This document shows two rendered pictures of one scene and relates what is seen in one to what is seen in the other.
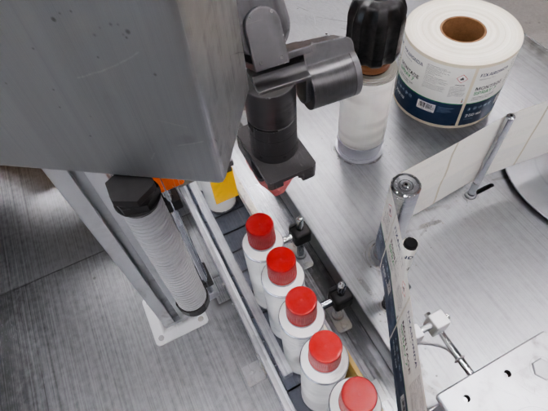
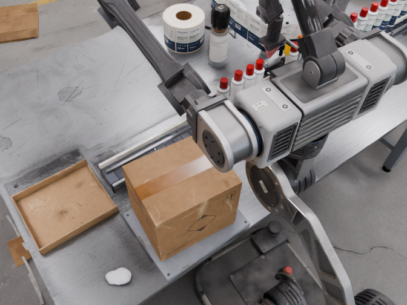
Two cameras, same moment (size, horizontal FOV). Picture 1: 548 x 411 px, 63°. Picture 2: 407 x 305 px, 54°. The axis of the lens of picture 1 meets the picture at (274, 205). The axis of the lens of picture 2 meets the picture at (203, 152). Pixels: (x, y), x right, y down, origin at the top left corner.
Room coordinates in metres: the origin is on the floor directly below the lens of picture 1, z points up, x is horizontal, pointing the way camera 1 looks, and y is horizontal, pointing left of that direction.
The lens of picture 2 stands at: (1.03, 1.26, 2.16)
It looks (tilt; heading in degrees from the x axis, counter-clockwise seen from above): 53 degrees down; 254
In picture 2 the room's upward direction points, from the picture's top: 2 degrees clockwise
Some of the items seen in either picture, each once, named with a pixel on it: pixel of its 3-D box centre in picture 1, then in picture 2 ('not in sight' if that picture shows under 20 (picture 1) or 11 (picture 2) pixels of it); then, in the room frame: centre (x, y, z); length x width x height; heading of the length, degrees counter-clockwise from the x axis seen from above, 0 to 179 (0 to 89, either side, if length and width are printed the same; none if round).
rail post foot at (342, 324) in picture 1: (337, 314); not in sight; (0.25, -0.08, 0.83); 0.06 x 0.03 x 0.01; 19
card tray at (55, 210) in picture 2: not in sight; (65, 203); (1.31, 0.42, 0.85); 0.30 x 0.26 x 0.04; 21
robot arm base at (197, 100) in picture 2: not in sight; (202, 111); (0.85, 0.63, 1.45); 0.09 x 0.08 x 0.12; 17
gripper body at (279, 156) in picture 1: (273, 135); (273, 34); (0.37, -0.01, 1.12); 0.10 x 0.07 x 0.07; 21
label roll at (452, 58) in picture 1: (452, 63); (183, 28); (0.67, -0.37, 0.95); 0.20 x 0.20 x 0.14
